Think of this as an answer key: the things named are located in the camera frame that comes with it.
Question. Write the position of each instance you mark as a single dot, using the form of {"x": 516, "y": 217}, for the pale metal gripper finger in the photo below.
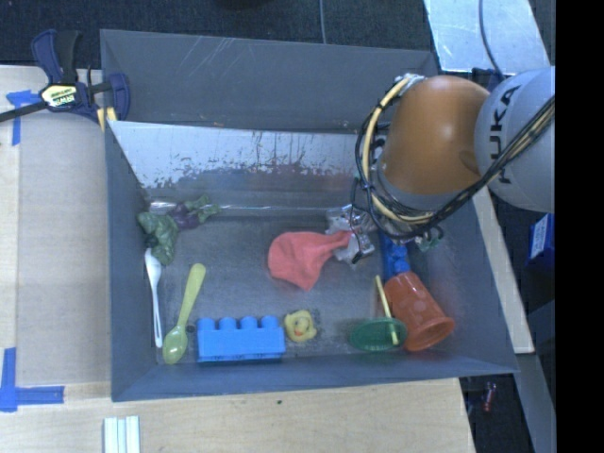
{"x": 347, "y": 254}
{"x": 337, "y": 220}

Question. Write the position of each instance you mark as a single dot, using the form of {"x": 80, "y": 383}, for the red cloth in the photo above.
{"x": 299, "y": 257}

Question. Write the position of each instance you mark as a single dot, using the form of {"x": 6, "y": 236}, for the blue knobbly plastic toy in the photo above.
{"x": 392, "y": 255}

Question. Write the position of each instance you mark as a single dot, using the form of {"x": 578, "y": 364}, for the yellow plastic stick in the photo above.
{"x": 384, "y": 302}

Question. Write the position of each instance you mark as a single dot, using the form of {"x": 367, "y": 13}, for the yellow rubber duck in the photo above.
{"x": 300, "y": 327}

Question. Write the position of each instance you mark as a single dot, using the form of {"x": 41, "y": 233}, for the orange plastic cup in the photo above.
{"x": 417, "y": 314}

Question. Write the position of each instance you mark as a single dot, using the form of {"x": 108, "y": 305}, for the blue toy brick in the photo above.
{"x": 240, "y": 342}

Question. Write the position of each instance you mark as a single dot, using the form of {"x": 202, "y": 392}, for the grey metal bin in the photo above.
{"x": 264, "y": 88}

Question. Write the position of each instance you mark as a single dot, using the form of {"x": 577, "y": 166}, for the green toy figure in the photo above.
{"x": 162, "y": 234}

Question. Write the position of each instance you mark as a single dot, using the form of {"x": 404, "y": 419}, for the yellow-green plastic spoon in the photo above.
{"x": 175, "y": 342}

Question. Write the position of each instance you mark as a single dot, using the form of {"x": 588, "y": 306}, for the white plastic fork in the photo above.
{"x": 155, "y": 290}

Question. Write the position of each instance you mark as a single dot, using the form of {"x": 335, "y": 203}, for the pale wood board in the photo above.
{"x": 61, "y": 253}

